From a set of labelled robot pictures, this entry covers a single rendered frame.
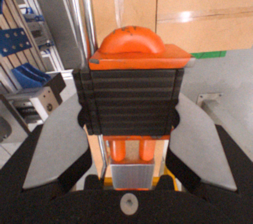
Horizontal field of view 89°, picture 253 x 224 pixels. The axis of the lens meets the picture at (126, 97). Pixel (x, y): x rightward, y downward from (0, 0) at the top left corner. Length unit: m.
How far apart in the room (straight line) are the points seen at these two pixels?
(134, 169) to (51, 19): 1.25
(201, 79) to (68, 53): 1.45
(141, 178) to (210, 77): 1.65
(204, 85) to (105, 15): 1.38
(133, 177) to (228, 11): 0.95
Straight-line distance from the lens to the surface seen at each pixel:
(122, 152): 0.18
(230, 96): 2.10
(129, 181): 0.23
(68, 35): 1.29
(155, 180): 0.55
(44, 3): 1.33
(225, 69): 1.84
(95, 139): 0.71
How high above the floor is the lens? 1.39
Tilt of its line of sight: 57 degrees down
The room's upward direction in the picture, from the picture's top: 180 degrees counter-clockwise
